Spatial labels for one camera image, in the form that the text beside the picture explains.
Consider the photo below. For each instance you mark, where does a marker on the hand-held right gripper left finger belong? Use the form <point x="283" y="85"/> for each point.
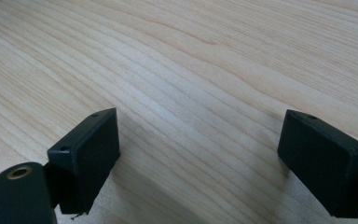
<point x="85" y="158"/>

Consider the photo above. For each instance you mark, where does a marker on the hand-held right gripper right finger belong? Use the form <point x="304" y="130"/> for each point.
<point x="326" y="168"/>

